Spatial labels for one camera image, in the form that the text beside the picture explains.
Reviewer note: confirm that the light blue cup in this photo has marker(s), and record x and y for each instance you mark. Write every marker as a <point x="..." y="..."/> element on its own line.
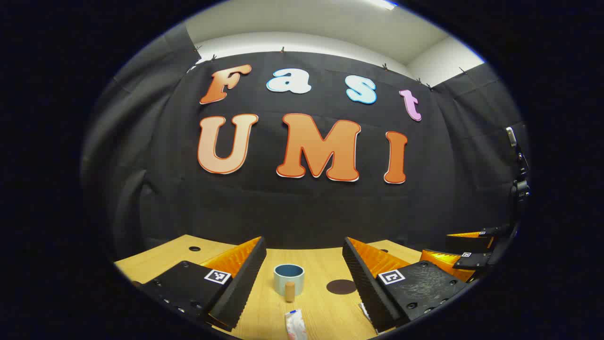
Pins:
<point x="282" y="282"/>

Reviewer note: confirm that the black backdrop cloth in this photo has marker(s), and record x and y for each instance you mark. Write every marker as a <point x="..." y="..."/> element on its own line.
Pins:
<point x="302" y="212"/>

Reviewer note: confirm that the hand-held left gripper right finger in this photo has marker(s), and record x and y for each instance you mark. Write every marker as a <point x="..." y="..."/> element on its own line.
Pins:
<point x="365" y="288"/>

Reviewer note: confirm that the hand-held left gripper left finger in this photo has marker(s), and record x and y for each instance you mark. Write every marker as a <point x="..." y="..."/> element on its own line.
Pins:
<point x="240" y="288"/>

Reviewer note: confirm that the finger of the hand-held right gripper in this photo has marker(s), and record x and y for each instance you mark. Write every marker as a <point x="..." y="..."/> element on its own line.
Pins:
<point x="453" y="263"/>
<point x="465" y="242"/>

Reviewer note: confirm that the ceiling light strip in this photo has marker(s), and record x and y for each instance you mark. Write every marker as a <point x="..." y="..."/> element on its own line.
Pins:
<point x="383" y="4"/>

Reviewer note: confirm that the wooden desktop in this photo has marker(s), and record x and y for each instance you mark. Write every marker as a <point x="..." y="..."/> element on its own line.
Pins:
<point x="264" y="314"/>

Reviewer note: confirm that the dark brown round coaster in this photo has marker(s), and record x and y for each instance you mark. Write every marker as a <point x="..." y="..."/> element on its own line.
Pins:
<point x="340" y="286"/>

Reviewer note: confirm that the white toothpaste tube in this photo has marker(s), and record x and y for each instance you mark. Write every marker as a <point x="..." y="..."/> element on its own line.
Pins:
<point x="295" y="325"/>

